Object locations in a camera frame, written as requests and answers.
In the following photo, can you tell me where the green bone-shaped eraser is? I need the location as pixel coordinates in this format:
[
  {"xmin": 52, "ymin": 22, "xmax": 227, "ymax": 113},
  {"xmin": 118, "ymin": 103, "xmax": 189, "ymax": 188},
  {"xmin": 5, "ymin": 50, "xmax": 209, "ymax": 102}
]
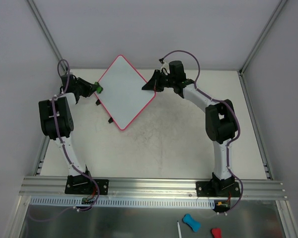
[{"xmin": 94, "ymin": 82, "xmax": 103, "ymax": 94}]

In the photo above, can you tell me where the pink framed whiteboard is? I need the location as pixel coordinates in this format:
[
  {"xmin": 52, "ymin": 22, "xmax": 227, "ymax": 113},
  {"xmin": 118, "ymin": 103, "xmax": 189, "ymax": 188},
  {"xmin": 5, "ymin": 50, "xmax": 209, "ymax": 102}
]
[{"xmin": 96, "ymin": 55, "xmax": 156, "ymax": 131}]

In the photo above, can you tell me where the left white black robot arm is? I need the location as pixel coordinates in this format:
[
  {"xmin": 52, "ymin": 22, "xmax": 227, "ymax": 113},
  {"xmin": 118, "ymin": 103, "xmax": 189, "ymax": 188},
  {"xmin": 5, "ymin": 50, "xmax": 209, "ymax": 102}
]
[{"xmin": 38, "ymin": 74, "xmax": 103, "ymax": 194}]

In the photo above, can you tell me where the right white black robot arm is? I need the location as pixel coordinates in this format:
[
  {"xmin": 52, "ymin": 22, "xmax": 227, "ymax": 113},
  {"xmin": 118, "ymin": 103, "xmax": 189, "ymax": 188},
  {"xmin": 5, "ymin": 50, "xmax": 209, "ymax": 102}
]
[{"xmin": 142, "ymin": 60, "xmax": 240, "ymax": 196}]

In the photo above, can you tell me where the black whiteboard clip upper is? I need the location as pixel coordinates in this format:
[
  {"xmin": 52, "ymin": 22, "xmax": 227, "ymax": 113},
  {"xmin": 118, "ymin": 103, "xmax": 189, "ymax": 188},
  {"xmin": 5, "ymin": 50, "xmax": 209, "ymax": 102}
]
[{"xmin": 95, "ymin": 99, "xmax": 101, "ymax": 106}]

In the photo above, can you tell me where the blue bone-shaped eraser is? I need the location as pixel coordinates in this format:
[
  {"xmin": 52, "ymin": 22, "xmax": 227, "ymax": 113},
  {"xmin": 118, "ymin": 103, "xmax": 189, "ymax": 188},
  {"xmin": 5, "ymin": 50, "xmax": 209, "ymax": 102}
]
[{"xmin": 182, "ymin": 214, "xmax": 201, "ymax": 233}]

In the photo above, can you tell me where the white marker pen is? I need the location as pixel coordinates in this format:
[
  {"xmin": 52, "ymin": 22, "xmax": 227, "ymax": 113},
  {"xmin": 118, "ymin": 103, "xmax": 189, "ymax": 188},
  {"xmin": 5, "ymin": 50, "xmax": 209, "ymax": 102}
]
[{"xmin": 177, "ymin": 221, "xmax": 182, "ymax": 238}]

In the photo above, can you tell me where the red bone-shaped eraser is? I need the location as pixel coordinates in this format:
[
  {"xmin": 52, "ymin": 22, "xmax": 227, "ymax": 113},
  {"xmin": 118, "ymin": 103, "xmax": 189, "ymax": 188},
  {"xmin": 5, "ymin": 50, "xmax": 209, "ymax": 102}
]
[{"xmin": 211, "ymin": 228, "xmax": 222, "ymax": 238}]

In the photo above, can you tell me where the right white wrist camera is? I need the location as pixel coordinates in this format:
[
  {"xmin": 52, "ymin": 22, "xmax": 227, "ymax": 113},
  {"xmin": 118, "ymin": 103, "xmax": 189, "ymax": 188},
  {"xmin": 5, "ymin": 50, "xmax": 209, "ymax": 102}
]
[{"xmin": 159, "ymin": 58, "xmax": 169, "ymax": 75}]

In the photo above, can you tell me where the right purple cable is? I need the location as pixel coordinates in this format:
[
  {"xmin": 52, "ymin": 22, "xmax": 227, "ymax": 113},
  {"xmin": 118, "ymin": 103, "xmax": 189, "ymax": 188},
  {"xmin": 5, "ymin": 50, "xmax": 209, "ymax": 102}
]
[{"xmin": 161, "ymin": 49, "xmax": 244, "ymax": 216}]

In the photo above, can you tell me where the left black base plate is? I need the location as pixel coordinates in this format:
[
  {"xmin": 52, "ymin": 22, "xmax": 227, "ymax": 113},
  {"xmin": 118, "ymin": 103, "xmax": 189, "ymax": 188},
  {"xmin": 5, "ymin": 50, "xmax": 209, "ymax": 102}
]
[{"xmin": 65, "ymin": 178, "xmax": 109, "ymax": 195}]

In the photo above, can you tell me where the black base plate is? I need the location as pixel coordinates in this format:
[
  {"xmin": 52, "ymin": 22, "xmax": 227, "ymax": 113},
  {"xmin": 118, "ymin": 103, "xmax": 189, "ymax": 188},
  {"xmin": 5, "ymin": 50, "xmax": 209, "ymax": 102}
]
[
  {"xmin": 196, "ymin": 181, "xmax": 241, "ymax": 198},
  {"xmin": 65, "ymin": 178, "xmax": 109, "ymax": 195}
]

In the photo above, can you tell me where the aluminium mounting rail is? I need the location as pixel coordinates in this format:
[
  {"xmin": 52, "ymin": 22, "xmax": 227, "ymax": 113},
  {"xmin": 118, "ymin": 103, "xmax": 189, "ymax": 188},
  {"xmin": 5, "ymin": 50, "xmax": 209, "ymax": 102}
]
[{"xmin": 19, "ymin": 176, "xmax": 288, "ymax": 200}]

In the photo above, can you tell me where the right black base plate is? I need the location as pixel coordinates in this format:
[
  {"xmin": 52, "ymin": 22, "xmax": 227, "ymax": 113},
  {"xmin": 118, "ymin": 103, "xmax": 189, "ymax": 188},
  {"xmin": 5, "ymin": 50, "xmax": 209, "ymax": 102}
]
[{"xmin": 196, "ymin": 181, "xmax": 241, "ymax": 198}]

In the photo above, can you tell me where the white slotted cable duct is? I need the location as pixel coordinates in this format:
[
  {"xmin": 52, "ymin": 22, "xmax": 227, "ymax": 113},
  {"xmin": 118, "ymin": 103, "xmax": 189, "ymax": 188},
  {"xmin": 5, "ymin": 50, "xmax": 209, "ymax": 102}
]
[{"xmin": 29, "ymin": 196, "xmax": 215, "ymax": 209}]

